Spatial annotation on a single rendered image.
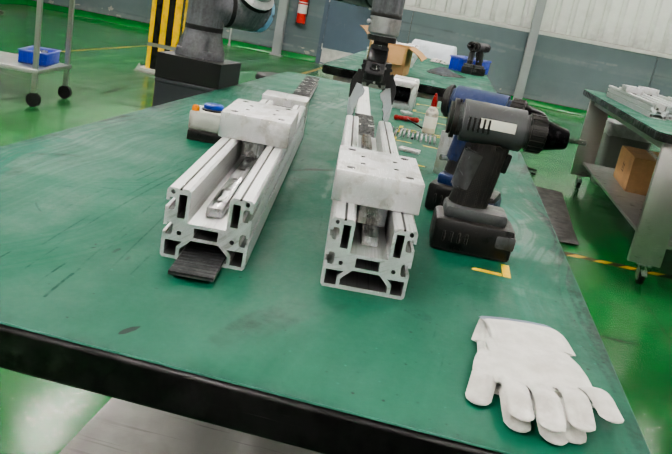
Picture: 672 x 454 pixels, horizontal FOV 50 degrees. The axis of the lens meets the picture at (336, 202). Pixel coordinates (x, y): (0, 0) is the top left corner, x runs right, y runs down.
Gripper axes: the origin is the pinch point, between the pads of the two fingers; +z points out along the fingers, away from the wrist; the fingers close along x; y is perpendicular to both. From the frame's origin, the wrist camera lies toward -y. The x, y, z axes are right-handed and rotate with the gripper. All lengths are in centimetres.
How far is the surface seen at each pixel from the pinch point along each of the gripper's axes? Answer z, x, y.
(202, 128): 3.0, 33.2, -33.4
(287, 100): -3.3, 18.6, -17.4
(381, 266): 3, -2, -97
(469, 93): -15, -14, -53
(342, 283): 6, 3, -97
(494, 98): -15, -18, -55
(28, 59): 50, 236, 347
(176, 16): 15, 197, 604
